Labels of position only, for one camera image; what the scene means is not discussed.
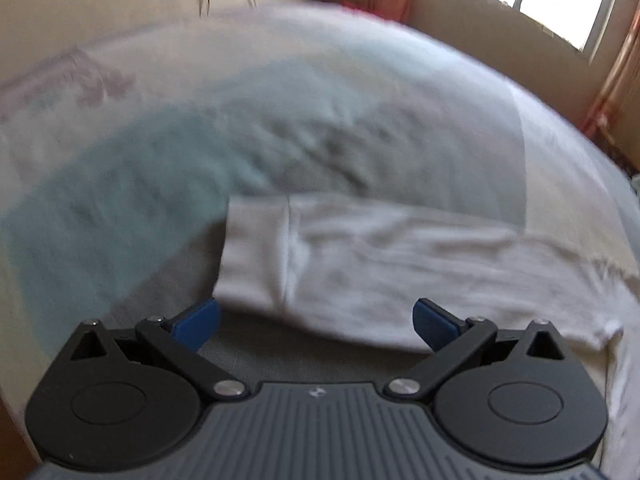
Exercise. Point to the bed with patchwork sheet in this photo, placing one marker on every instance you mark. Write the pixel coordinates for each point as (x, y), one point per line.
(250, 110)

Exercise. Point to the red cloth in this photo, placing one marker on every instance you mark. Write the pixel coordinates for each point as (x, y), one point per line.
(356, 6)

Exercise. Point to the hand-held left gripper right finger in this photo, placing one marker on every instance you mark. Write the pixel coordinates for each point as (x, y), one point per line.
(434, 325)

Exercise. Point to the white printed shirt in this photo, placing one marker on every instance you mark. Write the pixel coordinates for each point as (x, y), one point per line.
(375, 265)

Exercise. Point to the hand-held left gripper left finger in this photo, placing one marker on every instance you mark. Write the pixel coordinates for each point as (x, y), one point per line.
(200, 321)

